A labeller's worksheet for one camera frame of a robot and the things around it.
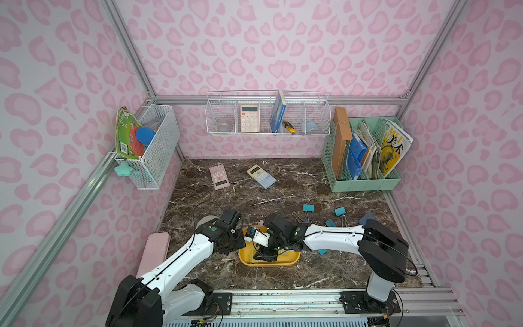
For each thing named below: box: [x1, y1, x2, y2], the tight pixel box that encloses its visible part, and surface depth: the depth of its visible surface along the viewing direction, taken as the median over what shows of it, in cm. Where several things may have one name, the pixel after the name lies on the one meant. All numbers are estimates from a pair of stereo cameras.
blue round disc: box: [136, 126, 156, 146], surface depth 77 cm
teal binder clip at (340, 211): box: [333, 206, 347, 217], surface depth 99 cm
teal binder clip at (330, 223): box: [324, 218, 338, 228], surface depth 94 cm
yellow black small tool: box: [282, 120, 297, 135], surface depth 94 cm
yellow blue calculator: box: [246, 164, 278, 190], surface depth 112 cm
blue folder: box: [347, 130, 368, 181], surface depth 99 cm
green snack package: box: [115, 106, 146, 160], surface depth 72 cm
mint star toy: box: [114, 160, 133, 177], surface depth 64 cm
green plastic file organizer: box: [320, 116, 404, 193], surface depth 102 cm
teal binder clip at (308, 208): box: [303, 204, 316, 212], surface depth 100 cm
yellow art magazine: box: [381, 118, 415, 178], surface depth 100 cm
